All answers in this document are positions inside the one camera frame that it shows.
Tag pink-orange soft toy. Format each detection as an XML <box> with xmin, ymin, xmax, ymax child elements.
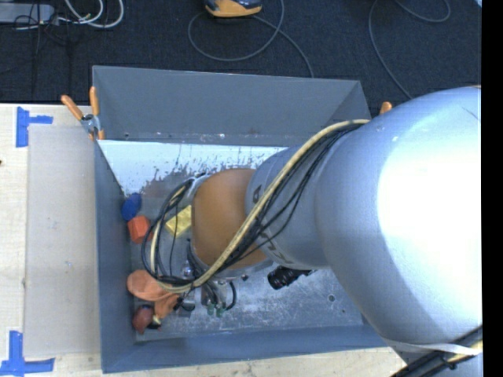
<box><xmin>126</xmin><ymin>269</ymin><xmax>181</xmax><ymax>320</ymax></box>

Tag dark red round toy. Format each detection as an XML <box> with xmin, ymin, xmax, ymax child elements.
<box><xmin>131</xmin><ymin>305</ymin><xmax>163</xmax><ymax>335</ymax></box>

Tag yellow flat block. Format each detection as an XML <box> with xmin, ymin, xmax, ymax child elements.
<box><xmin>164</xmin><ymin>204</ymin><xmax>193</xmax><ymax>236</ymax></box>

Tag orange block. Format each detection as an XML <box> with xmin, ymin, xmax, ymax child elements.
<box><xmin>127</xmin><ymin>215</ymin><xmax>152</xmax><ymax>245</ymax></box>

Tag blue oval thing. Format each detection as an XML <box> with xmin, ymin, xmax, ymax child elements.
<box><xmin>120</xmin><ymin>192</ymin><xmax>143</xmax><ymax>222</ymax></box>

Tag pale flat board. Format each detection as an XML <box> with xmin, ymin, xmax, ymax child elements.
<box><xmin>22</xmin><ymin>125</ymin><xmax>101</xmax><ymax>360</ymax></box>

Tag grey metal bin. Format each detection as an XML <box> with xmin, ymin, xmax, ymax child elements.
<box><xmin>91</xmin><ymin>64</ymin><xmax>398</xmax><ymax>375</ymax></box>

